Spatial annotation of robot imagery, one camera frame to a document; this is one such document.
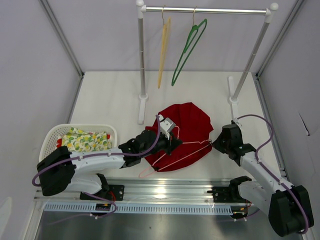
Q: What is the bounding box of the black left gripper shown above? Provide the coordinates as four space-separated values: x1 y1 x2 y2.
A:
140 130 182 158

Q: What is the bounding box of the pink wire hanger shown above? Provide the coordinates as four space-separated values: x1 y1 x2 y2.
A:
138 125 214 178

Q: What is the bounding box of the red skirt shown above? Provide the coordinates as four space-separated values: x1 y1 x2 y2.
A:
144 101 215 173

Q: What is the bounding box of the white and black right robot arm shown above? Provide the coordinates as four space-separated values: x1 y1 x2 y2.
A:
212 123 314 237

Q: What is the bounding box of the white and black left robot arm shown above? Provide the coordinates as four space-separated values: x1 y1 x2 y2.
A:
35 130 183 200

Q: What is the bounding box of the green hanger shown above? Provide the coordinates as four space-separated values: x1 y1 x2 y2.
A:
171 6 208 87

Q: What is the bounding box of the yellow hanger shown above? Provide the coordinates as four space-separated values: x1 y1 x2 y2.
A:
157 6 171 89

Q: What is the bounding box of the lemon print cloth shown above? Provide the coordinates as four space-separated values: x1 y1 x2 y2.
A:
56 127 114 152

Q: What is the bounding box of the white plastic laundry basket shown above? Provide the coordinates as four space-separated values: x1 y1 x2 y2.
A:
39 124 118 162

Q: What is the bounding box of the white metal clothes rack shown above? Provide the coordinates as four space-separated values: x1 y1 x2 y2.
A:
136 0 279 125

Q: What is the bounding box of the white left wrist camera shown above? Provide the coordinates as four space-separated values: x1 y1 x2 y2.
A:
158 114 176 140

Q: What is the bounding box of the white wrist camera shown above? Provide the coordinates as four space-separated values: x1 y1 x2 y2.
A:
231 118 243 127
158 114 176 140

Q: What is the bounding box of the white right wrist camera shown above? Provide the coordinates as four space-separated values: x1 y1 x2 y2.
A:
231 118 243 127

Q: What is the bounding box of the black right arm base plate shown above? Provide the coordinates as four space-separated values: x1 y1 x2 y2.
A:
207 186 238 203

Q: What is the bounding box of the aluminium mounting rail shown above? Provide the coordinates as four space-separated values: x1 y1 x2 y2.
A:
34 175 230 204

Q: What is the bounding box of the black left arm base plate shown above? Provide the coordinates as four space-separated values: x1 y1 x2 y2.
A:
92 184 125 201

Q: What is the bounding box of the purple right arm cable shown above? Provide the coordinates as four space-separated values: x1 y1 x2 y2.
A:
236 114 315 235

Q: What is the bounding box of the white slotted cable duct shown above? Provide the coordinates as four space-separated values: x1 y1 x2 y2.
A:
44 202 233 216

